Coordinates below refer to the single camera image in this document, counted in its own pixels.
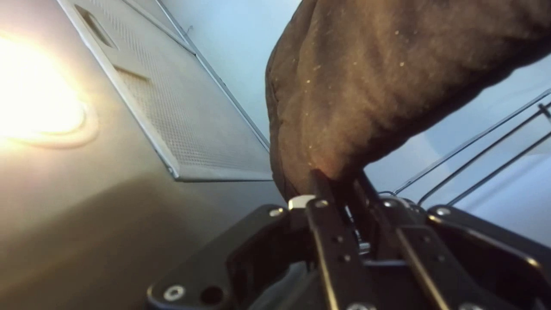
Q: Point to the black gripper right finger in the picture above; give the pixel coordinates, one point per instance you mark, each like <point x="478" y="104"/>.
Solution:
<point x="413" y="252"/>

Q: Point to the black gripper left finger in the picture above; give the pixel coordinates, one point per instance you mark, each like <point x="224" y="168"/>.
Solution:
<point x="327" y="242"/>

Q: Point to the brown oven mitt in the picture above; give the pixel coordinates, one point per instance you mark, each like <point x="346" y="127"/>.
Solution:
<point x="401" y="87"/>

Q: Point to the glowing hood lamp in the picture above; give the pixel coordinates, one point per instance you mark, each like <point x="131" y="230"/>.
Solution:
<point x="34" y="97"/>

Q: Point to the metal utensil rail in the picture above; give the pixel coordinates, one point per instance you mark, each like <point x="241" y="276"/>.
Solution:
<point x="487" y="151"/>

